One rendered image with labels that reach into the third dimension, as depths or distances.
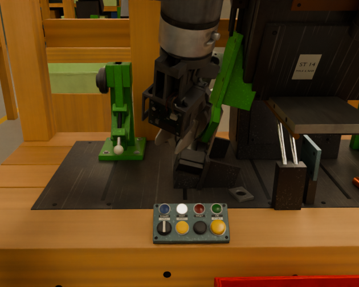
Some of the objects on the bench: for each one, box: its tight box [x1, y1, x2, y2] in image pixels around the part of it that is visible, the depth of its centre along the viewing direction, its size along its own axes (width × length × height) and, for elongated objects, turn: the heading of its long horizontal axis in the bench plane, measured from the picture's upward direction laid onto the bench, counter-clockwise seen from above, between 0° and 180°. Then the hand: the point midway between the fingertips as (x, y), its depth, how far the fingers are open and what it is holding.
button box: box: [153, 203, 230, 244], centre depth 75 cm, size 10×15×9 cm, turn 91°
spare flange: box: [228, 186, 254, 203], centre depth 88 cm, size 6×4×1 cm
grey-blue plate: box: [300, 135, 321, 204], centre depth 86 cm, size 10×2×14 cm, turn 1°
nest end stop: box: [175, 159, 203, 175], centre depth 91 cm, size 4×7×6 cm, turn 91°
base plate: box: [31, 140, 359, 210], centre depth 104 cm, size 42×110×2 cm, turn 91°
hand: (179, 143), depth 64 cm, fingers closed
